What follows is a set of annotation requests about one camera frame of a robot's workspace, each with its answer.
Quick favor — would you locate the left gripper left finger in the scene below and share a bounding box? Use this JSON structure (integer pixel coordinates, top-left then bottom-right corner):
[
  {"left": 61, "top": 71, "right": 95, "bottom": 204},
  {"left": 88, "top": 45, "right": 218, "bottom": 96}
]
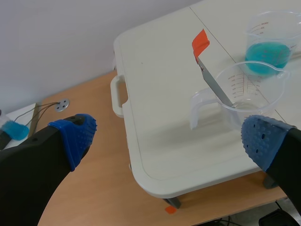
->
[{"left": 0, "top": 113, "right": 98, "bottom": 226}]

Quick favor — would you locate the clear beaker with blue liquid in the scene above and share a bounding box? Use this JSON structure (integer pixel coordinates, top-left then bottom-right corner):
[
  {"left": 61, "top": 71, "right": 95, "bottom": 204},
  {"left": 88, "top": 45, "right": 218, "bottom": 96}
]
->
[{"left": 243, "top": 9, "right": 301, "bottom": 76}]

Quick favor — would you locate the grey metal plate orange handle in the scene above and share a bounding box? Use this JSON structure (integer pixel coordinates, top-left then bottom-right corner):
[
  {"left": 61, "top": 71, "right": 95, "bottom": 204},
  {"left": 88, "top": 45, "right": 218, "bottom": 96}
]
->
[{"left": 191, "top": 28, "right": 235, "bottom": 108}]

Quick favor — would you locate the small clear container blue liquid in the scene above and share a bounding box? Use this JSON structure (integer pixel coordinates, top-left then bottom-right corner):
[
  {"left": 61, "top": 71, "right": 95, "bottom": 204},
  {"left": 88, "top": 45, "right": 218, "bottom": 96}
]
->
[{"left": 0, "top": 110, "right": 30, "bottom": 142}]

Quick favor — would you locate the empty clear plastic beaker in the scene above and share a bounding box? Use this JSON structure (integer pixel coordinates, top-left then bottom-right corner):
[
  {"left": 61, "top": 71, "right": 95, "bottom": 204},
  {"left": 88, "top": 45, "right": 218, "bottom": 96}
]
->
[{"left": 190, "top": 60, "right": 292, "bottom": 132}]

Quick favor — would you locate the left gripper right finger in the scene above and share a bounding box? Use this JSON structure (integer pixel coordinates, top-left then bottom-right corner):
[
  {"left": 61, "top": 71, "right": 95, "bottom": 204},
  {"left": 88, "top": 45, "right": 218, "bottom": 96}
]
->
[{"left": 241, "top": 114, "right": 301, "bottom": 218}]

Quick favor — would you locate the thin brown cable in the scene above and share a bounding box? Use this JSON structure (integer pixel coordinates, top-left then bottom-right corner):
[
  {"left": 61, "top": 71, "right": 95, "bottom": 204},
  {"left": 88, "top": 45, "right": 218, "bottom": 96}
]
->
[{"left": 14, "top": 101, "right": 62, "bottom": 132}]

